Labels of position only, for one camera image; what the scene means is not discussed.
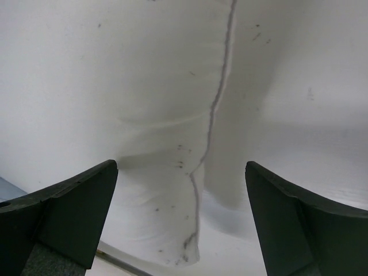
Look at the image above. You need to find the aluminium frame rail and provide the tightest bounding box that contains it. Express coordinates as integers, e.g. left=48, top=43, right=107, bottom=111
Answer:
left=96, top=241, right=156, bottom=276

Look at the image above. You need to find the white pillow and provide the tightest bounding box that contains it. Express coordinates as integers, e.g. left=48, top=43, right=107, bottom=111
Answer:
left=1, top=1, right=367, bottom=274

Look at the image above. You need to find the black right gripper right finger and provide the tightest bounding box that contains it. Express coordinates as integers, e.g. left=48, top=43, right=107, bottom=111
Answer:
left=245, top=161, right=367, bottom=275

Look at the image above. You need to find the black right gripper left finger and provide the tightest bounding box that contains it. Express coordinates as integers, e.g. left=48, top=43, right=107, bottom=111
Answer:
left=1, top=160, right=118, bottom=275

